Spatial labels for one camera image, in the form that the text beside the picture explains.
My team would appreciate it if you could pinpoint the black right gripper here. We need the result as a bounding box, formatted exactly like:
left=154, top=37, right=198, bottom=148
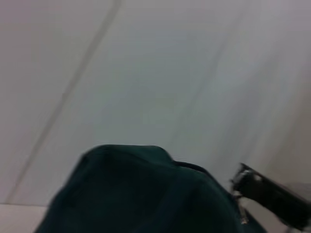
left=229, top=162, right=311, bottom=231

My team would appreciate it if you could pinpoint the dark teal lunch bag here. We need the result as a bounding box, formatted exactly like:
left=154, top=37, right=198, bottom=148
left=34, top=144, right=268, bottom=233

